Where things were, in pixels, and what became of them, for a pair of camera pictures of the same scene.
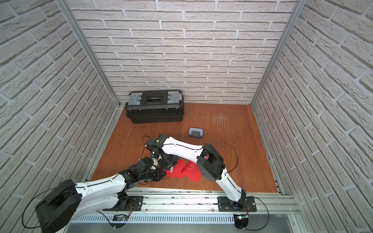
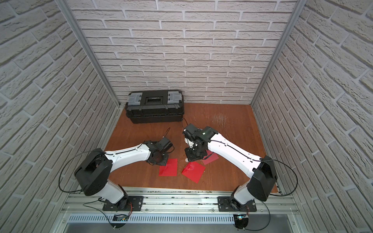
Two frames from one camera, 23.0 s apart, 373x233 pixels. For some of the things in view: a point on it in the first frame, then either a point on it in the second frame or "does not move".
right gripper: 167,166 → 191,158
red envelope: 192,171 does not move
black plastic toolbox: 155,107 does not move
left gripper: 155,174 → 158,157
